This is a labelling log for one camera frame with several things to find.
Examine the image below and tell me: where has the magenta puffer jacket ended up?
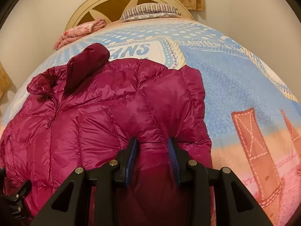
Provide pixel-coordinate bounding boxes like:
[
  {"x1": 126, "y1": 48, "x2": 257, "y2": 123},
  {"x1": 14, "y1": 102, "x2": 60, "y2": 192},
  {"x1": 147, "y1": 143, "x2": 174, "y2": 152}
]
[{"x1": 1, "y1": 43, "x2": 212, "y2": 225}]

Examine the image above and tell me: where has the blue pink printed bedspread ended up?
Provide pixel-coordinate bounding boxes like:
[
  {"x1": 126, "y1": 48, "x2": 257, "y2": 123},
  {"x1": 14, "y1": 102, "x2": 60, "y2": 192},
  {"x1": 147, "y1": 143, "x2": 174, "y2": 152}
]
[{"x1": 3, "y1": 18, "x2": 300, "y2": 225}]

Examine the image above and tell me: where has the beige side curtain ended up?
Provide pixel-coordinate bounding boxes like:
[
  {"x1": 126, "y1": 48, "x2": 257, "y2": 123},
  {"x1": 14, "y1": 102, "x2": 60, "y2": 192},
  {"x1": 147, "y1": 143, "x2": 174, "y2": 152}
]
[{"x1": 0, "y1": 64, "x2": 11, "y2": 98}]

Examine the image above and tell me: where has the folded pink floral cloth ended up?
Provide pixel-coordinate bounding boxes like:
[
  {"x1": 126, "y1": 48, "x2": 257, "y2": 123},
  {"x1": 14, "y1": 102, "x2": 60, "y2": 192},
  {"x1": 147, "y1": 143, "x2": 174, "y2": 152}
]
[{"x1": 53, "y1": 19, "x2": 106, "y2": 50}]

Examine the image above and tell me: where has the cream wooden headboard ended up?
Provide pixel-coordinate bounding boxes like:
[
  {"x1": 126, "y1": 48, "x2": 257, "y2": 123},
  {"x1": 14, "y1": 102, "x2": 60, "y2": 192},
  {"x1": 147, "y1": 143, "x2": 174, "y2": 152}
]
[{"x1": 65, "y1": 0, "x2": 193, "y2": 30}]

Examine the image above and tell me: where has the striped pillow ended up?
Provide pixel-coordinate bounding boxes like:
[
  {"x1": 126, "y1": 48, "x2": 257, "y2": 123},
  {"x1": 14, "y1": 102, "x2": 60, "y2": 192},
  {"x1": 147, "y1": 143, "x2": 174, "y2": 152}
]
[{"x1": 120, "y1": 3, "x2": 182, "y2": 22}]

